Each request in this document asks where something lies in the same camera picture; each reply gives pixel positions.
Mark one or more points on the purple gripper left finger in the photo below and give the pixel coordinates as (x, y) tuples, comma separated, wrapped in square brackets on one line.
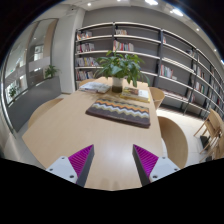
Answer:
[(74, 168)]

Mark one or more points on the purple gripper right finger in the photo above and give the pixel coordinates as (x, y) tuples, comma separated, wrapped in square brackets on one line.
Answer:
[(151, 167)]

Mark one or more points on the zigzag patterned folded towel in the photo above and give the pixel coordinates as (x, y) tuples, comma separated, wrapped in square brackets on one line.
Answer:
[(119, 111)]

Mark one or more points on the wooden chair near right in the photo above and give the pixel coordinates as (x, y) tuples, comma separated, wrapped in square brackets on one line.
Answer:
[(175, 141)]

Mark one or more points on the wooden chair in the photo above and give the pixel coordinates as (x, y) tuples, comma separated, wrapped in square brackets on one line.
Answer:
[(157, 96), (42, 109), (175, 141)]

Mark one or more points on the wooden chair left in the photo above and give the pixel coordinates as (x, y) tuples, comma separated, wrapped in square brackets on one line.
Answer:
[(42, 109)]

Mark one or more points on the stack of books right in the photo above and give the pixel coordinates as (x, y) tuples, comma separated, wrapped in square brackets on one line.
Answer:
[(135, 94)]

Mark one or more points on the wooden chair far right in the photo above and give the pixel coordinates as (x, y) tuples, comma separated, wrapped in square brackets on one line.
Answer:
[(157, 96)]

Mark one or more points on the open magazine stack left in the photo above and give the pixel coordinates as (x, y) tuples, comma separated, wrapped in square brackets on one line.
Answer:
[(95, 87)]

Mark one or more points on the large grey bookshelf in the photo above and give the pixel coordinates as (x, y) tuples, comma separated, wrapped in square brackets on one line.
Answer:
[(192, 80)]

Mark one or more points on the small potted plant left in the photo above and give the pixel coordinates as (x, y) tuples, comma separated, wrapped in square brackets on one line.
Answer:
[(50, 71)]

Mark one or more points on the green potted plant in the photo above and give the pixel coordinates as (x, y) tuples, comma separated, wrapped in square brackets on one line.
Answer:
[(120, 67)]

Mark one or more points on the wooden frame chair right edge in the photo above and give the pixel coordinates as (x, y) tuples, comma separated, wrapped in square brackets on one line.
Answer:
[(214, 125)]

